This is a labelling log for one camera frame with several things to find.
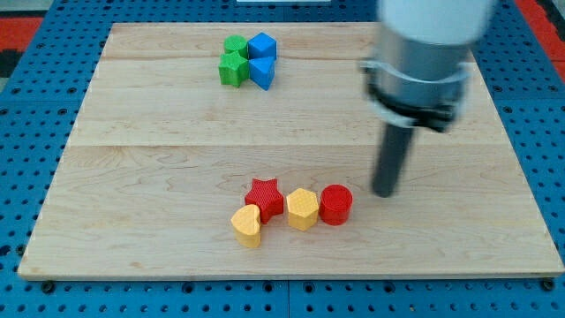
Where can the red circle block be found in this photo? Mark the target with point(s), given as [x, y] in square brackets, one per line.
[335, 204]

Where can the green circle block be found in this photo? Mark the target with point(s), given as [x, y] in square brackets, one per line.
[236, 43]

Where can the blue cube block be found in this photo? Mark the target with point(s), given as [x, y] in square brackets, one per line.
[262, 45]

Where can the yellow heart block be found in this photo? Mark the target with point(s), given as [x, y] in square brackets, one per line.
[246, 225]

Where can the blue triangle block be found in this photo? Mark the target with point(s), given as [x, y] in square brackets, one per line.
[262, 71]

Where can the yellow hexagon block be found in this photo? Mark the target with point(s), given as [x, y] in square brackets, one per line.
[303, 209]

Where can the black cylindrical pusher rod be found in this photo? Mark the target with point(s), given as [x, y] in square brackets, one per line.
[394, 149]

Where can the light wooden board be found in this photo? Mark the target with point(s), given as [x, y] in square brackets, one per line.
[162, 154]

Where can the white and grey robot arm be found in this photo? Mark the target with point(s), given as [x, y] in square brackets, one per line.
[417, 70]

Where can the red star block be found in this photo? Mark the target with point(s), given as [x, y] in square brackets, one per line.
[266, 196]

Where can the green star block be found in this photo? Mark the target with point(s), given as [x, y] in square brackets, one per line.
[233, 69]

